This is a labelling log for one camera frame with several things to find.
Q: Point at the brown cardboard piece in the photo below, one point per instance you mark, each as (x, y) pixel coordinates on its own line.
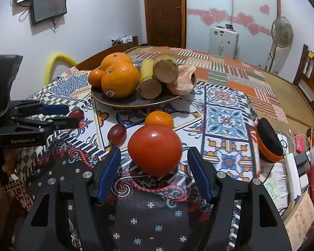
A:
(301, 219)

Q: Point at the woven straw bed mat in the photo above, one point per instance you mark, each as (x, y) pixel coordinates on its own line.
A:
(285, 94)

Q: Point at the sausage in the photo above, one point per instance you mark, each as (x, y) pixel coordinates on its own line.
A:
(181, 79)

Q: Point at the wooden bed headboard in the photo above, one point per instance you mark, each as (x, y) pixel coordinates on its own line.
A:
(310, 75)

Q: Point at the red grape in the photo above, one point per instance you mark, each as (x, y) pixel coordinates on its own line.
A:
(77, 113)
(117, 133)

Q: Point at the white flat box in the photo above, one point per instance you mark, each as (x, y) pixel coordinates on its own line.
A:
(293, 177)

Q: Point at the floral checked patterned blanket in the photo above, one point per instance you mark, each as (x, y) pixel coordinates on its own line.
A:
(225, 120)

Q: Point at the yellow foam tube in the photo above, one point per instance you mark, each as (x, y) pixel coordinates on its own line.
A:
(55, 60)

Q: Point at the striped patchwork blanket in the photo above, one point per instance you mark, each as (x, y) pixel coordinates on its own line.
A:
(225, 68)

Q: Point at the red tomato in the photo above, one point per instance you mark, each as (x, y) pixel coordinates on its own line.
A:
(154, 149)

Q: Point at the small wall-mounted monitor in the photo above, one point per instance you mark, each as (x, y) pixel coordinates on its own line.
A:
(49, 7)

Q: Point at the small tangerine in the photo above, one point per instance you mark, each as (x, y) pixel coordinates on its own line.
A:
(159, 119)
(95, 78)

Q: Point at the brown wooden door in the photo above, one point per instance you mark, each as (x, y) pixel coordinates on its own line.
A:
(164, 13)

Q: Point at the pile of clothes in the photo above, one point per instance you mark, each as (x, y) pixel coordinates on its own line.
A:
(123, 39)

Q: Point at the wooden bed side rail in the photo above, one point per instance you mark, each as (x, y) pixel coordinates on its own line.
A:
(107, 51)

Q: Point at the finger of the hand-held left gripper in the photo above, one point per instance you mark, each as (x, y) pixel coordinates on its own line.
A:
(62, 123)
(55, 109)

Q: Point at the group of pink heart stickers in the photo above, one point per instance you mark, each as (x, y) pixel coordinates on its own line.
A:
(217, 15)

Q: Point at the large plain orange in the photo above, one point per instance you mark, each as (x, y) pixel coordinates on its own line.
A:
(115, 58)

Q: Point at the white boxy appliance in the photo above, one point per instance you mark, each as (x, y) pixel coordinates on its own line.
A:
(223, 41)

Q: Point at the standing electric fan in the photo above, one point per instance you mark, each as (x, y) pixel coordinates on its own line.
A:
(282, 32)

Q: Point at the purple ceramic plate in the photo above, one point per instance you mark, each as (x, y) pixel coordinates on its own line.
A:
(136, 102)

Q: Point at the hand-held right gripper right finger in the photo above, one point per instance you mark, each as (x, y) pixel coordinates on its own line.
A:
(200, 177)

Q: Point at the black round hat orange band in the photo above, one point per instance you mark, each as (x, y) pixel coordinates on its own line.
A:
(269, 141)

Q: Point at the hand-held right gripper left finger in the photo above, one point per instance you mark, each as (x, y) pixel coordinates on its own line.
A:
(108, 174)

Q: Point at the dark floral cloth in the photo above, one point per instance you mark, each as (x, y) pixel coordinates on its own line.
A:
(146, 219)

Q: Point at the yellow sticky note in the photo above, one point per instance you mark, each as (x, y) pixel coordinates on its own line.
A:
(311, 54)

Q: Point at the large orange with sticker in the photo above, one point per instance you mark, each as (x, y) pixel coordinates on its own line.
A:
(120, 79)

